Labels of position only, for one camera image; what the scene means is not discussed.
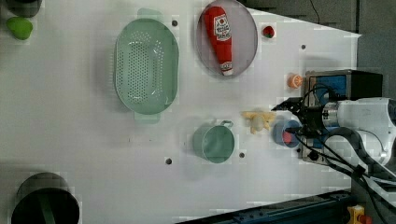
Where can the green perforated colander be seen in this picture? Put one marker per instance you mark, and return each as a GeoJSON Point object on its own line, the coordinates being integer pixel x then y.
{"type": "Point", "coordinates": [146, 66]}

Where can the black cylinder lower left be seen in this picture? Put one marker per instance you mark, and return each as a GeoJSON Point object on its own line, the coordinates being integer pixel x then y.
{"type": "Point", "coordinates": [45, 198]}

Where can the red ketchup bottle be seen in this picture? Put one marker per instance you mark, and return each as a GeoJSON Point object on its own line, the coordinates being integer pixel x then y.
{"type": "Point", "coordinates": [219, 33]}

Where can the orange slice toy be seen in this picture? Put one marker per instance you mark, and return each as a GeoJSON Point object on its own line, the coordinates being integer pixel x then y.
{"type": "Point", "coordinates": [295, 81]}

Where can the red strawberry toy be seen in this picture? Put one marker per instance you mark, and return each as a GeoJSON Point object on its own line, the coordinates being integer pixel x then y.
{"type": "Point", "coordinates": [268, 32]}

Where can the peeled banana toy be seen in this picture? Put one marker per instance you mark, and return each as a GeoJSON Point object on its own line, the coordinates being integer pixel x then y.
{"type": "Point", "coordinates": [259, 120]}

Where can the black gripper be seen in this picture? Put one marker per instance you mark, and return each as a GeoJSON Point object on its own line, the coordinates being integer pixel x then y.
{"type": "Point", "coordinates": [310, 117]}

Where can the red fruit in cup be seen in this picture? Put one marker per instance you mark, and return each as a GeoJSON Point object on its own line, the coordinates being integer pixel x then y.
{"type": "Point", "coordinates": [287, 137]}

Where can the black cylinder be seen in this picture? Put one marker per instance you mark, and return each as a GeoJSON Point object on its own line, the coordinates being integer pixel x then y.
{"type": "Point", "coordinates": [24, 8]}
{"type": "Point", "coordinates": [45, 198]}

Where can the green cup with handle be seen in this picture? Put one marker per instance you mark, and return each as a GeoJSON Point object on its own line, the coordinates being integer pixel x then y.
{"type": "Point", "coordinates": [214, 143]}

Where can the yellow red emergency button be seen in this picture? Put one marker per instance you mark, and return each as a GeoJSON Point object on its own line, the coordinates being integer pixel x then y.
{"type": "Point", "coordinates": [357, 215]}

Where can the blue metal frame rail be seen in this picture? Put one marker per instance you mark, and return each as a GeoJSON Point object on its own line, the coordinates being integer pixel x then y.
{"type": "Point", "coordinates": [327, 208]}

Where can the grey round plate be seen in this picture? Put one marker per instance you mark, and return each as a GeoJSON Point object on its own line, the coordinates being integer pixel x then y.
{"type": "Point", "coordinates": [244, 36]}

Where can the black cylinder upper left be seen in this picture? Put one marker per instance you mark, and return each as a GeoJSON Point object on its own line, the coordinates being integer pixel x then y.
{"type": "Point", "coordinates": [24, 8]}

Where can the blue cup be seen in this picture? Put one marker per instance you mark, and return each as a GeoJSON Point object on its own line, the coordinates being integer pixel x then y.
{"type": "Point", "coordinates": [280, 127]}

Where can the green pepper toy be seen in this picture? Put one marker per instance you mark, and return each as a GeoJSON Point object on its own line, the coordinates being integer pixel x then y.
{"type": "Point", "coordinates": [20, 27]}

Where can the silver black toaster oven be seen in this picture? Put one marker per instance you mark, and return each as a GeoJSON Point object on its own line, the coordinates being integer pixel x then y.
{"type": "Point", "coordinates": [364, 84]}

